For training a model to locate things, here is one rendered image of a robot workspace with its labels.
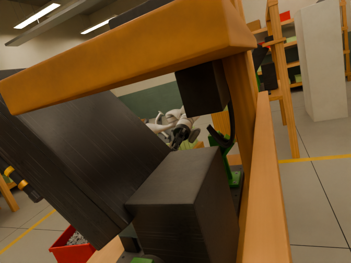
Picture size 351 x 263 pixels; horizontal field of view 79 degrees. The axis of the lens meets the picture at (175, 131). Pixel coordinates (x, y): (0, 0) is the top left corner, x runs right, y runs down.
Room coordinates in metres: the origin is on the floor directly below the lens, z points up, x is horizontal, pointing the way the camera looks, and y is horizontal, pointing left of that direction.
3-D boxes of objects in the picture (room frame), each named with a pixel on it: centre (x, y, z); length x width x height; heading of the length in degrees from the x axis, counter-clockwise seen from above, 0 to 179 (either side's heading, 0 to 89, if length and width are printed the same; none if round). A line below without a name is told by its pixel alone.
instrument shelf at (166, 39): (0.60, -0.13, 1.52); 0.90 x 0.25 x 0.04; 154
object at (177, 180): (0.56, 0.02, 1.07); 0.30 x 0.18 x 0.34; 154
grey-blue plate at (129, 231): (0.70, 0.28, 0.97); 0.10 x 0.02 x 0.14; 64
